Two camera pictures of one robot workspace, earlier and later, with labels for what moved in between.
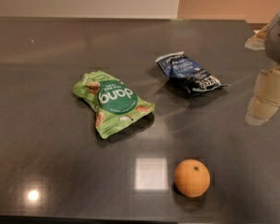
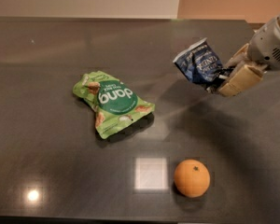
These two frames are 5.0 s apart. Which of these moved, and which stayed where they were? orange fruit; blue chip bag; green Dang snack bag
Moved: blue chip bag
Stayed: green Dang snack bag; orange fruit
